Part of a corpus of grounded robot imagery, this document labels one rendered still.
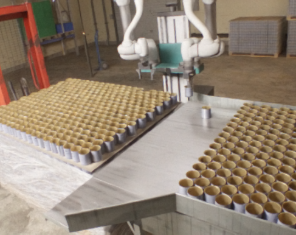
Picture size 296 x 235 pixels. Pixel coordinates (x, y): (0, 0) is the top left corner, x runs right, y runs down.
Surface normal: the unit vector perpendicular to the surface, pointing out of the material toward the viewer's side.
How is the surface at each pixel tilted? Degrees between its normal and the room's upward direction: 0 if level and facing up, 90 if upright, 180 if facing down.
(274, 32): 90
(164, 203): 90
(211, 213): 90
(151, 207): 90
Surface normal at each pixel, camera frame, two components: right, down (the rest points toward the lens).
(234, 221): -0.58, 0.40
